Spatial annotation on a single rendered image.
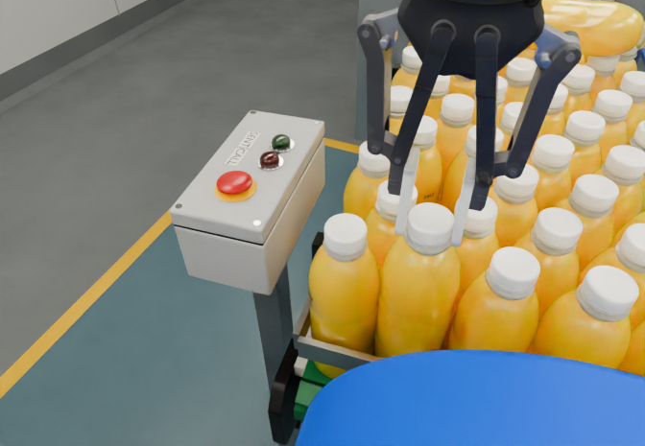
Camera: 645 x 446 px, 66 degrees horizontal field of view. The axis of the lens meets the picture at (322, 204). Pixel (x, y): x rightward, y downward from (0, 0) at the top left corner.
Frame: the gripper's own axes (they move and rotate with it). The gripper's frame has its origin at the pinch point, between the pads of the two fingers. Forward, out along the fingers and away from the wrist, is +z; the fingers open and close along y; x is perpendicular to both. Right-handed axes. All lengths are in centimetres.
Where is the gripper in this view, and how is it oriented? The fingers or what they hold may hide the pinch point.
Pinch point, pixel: (434, 199)
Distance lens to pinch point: 40.4
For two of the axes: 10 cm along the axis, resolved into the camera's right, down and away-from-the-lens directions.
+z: 0.1, 7.5, 6.6
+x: 3.1, -6.4, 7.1
